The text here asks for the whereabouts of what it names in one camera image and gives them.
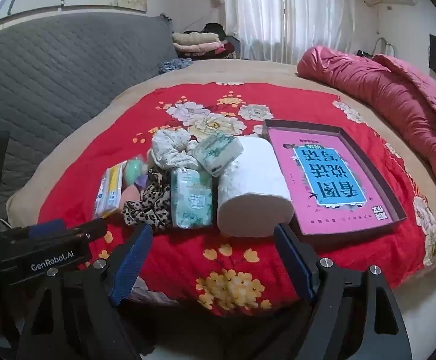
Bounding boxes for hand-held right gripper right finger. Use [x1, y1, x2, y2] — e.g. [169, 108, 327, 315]
[273, 223, 410, 360]

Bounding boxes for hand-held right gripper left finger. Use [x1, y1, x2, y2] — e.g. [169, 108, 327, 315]
[17, 224, 154, 360]

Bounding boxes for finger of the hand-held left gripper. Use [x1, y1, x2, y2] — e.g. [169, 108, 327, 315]
[28, 217, 108, 247]

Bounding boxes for leopard print scrunchie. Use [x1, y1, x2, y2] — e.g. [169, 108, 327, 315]
[122, 169, 173, 232]

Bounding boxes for peach makeup sponge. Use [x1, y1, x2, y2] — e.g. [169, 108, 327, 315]
[118, 185, 143, 211]

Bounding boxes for white yellow packet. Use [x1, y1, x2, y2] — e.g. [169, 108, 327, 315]
[94, 160, 128, 218]

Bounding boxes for white toilet paper roll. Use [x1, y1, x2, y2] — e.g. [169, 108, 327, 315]
[217, 136, 293, 238]

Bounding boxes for white floral scrunchie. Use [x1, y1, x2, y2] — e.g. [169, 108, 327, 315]
[151, 128, 203, 169]

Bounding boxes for brown shallow box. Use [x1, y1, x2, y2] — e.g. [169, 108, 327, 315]
[262, 119, 407, 238]

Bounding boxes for pink book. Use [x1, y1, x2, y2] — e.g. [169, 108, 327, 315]
[268, 129, 398, 235]

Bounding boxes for red floral blanket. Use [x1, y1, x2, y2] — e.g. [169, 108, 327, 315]
[38, 82, 436, 317]

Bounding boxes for green white tissue pack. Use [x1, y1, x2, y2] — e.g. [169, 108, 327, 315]
[192, 133, 245, 177]
[171, 168, 214, 229]

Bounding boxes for mint green makeup sponge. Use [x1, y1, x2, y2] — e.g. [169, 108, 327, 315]
[126, 159, 146, 186]

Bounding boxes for grey quilted headboard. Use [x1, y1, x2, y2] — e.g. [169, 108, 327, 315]
[0, 5, 178, 229]

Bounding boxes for pink quilt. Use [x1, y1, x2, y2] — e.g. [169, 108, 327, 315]
[296, 45, 436, 198]

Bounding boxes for beige bed sheet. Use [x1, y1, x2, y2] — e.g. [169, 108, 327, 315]
[6, 58, 436, 280]

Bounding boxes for blue knitted cloth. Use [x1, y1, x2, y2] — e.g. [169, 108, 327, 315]
[160, 58, 194, 76]

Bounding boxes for pink folded clothes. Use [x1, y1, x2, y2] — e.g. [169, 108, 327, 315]
[174, 41, 226, 55]

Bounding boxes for dark red folded clothes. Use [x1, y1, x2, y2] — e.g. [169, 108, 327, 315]
[218, 37, 242, 59]

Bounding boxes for black clothes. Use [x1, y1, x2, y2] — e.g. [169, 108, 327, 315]
[203, 23, 226, 40]

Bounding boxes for white curtain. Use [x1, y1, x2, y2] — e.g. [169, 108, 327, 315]
[221, 0, 355, 64]

